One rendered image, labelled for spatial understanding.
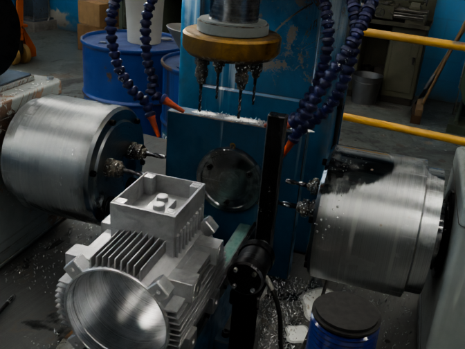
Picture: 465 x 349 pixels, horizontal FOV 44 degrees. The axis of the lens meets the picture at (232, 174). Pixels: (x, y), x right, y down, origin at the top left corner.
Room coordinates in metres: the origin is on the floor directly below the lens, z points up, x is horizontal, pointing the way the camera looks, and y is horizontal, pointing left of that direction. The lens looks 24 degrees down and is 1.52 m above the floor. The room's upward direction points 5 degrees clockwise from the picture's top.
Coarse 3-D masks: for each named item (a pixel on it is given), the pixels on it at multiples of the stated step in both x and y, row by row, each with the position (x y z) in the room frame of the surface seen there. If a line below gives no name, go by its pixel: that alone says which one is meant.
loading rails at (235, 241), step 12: (204, 216) 1.11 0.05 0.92; (240, 228) 1.07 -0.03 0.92; (252, 228) 1.06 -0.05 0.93; (228, 240) 1.02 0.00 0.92; (240, 240) 1.02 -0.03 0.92; (228, 252) 0.97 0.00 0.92; (228, 264) 0.91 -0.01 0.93; (228, 288) 0.90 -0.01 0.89; (228, 300) 0.90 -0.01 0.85; (204, 312) 0.76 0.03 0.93; (216, 312) 0.83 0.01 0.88; (228, 312) 0.91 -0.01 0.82; (204, 324) 0.77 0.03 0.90; (216, 324) 0.83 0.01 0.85; (204, 336) 0.77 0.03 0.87; (216, 336) 0.84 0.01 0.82; (228, 336) 0.84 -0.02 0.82; (84, 348) 0.66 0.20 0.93; (204, 348) 0.78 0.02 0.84
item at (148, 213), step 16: (144, 176) 0.81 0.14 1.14; (160, 176) 0.82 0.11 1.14; (128, 192) 0.76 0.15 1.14; (144, 192) 0.81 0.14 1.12; (160, 192) 0.82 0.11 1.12; (176, 192) 0.81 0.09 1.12; (192, 192) 0.78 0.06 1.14; (112, 208) 0.71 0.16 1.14; (128, 208) 0.70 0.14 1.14; (144, 208) 0.70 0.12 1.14; (160, 208) 0.73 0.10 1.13; (176, 208) 0.76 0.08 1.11; (192, 208) 0.75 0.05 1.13; (112, 224) 0.71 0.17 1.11; (128, 224) 0.70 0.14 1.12; (144, 224) 0.70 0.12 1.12; (160, 224) 0.69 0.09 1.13; (176, 224) 0.69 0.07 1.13; (192, 224) 0.75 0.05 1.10; (160, 240) 0.69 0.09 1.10; (176, 240) 0.69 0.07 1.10; (176, 256) 0.69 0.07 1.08
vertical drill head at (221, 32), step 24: (216, 0) 1.02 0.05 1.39; (240, 0) 1.00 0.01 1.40; (216, 24) 0.99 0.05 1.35; (240, 24) 1.00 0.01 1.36; (264, 24) 1.02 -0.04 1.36; (192, 48) 0.99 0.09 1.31; (216, 48) 0.96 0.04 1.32; (240, 48) 0.96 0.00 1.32; (264, 48) 0.98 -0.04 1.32; (216, 72) 1.10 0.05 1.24; (240, 72) 0.98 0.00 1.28; (216, 96) 1.10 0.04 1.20; (240, 96) 0.99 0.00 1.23
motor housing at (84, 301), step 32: (96, 256) 0.63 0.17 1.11; (128, 256) 0.64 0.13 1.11; (160, 256) 0.67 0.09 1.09; (192, 256) 0.71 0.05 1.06; (224, 256) 0.78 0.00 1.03; (64, 288) 0.64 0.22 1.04; (96, 288) 0.71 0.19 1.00; (128, 288) 0.77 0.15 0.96; (64, 320) 0.64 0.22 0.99; (96, 320) 0.68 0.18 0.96; (128, 320) 0.71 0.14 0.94; (160, 320) 0.71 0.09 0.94; (192, 320) 0.64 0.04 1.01
